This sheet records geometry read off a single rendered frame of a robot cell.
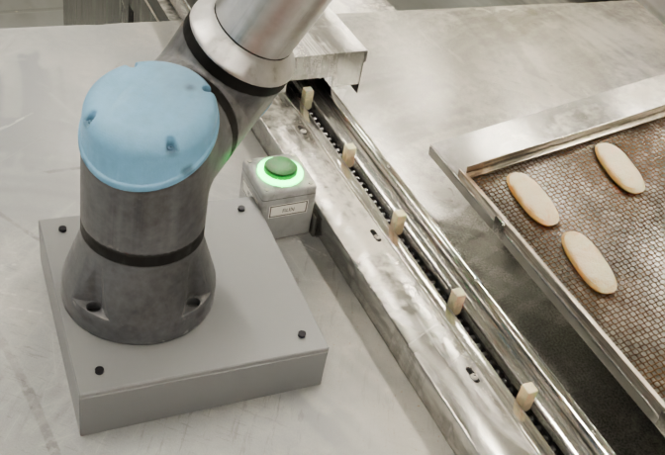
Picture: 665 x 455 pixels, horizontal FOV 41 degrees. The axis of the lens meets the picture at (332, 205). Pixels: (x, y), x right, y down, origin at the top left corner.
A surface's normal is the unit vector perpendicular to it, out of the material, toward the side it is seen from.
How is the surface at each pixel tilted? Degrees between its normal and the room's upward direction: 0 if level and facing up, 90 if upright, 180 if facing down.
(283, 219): 90
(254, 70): 62
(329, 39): 0
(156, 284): 73
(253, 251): 1
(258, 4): 86
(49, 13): 0
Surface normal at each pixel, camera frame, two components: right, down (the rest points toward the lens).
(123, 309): -0.04, 0.35
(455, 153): 0.00, -0.73
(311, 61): 0.41, 0.62
